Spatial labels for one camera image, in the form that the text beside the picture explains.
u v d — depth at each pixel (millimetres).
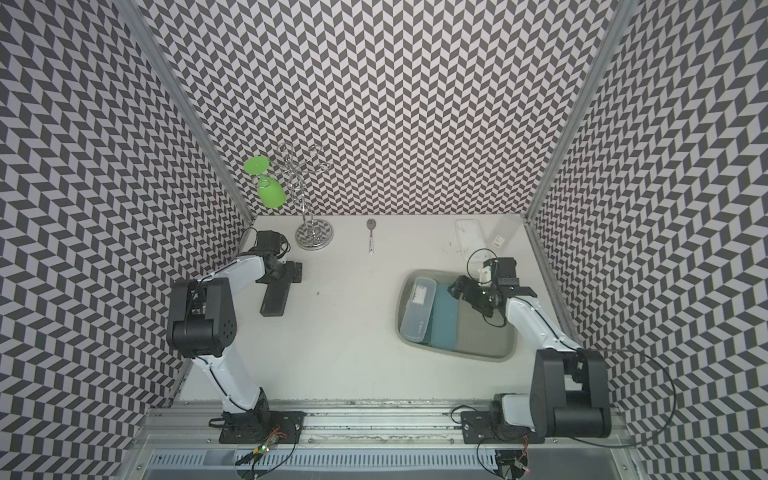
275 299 937
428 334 856
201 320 503
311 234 1343
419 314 889
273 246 822
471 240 1094
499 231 1118
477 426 733
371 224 1156
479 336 886
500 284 679
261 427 657
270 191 973
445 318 905
